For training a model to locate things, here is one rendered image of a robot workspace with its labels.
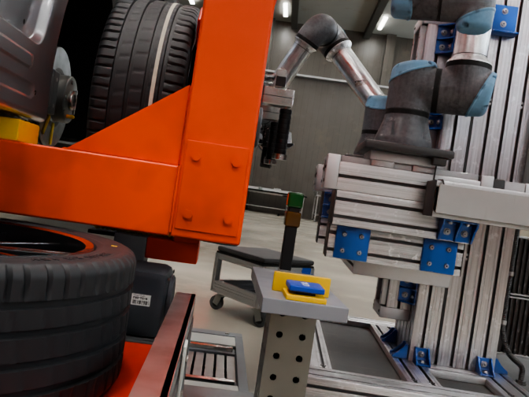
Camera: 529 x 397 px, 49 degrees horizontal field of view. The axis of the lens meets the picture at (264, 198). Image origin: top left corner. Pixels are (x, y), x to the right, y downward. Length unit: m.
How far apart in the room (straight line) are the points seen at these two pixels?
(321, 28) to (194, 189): 1.10
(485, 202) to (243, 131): 0.59
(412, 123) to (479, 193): 0.26
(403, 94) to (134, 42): 0.72
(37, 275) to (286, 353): 0.63
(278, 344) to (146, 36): 0.86
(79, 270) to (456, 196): 0.89
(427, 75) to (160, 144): 0.71
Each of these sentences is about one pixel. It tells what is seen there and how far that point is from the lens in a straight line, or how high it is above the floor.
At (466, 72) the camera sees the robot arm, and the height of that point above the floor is 1.02.
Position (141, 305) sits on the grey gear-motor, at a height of 0.32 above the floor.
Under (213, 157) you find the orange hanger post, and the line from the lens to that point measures 1.30.
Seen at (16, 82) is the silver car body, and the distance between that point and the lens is 1.37.
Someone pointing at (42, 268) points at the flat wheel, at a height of 0.50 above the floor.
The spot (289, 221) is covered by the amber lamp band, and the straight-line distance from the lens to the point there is 1.51.
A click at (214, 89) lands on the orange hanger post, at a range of 1.33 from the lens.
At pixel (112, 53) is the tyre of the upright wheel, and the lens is 1.59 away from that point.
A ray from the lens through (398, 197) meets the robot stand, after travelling 1.53.
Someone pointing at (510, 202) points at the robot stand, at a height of 0.71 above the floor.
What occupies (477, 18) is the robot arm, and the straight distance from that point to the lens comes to 1.36.
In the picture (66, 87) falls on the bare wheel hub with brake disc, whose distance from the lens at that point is 1.92.
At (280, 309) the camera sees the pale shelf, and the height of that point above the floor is 0.43.
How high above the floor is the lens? 0.65
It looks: 1 degrees down
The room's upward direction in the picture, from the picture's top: 8 degrees clockwise
